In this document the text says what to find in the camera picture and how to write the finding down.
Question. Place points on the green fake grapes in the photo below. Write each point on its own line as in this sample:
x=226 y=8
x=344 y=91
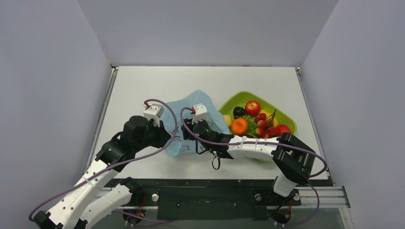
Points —
x=251 y=125

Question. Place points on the yellow fake lemon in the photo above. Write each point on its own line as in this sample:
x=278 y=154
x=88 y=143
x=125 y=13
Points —
x=228 y=120

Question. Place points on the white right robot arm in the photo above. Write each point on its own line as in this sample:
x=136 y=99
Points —
x=293 y=157

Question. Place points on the dark purple fake plum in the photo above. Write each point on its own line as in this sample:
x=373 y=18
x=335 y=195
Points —
x=238 y=112

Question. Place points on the small red fake apple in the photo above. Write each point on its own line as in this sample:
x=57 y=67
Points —
x=281 y=129

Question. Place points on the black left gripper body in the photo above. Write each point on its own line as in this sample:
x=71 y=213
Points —
x=154 y=136

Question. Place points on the green plastic tray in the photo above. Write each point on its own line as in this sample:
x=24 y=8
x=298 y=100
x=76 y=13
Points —
x=241 y=98

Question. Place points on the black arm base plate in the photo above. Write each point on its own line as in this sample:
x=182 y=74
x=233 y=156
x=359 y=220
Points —
x=210 y=199

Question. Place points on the blue printed plastic bag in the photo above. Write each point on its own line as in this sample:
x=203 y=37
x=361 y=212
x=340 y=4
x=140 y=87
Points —
x=215 y=120

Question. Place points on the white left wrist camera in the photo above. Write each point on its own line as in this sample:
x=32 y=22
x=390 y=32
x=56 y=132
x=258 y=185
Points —
x=153 y=112

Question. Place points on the yellow fake mango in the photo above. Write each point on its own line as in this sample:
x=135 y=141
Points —
x=270 y=118

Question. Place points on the orange fake fruit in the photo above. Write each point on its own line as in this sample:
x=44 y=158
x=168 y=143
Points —
x=239 y=126

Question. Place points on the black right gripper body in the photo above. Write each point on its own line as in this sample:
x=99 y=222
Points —
x=186 y=130

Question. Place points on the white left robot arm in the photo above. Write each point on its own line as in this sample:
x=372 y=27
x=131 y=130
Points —
x=109 y=161

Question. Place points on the red fake strawberry bunch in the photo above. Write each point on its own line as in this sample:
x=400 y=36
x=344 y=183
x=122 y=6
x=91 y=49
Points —
x=262 y=130

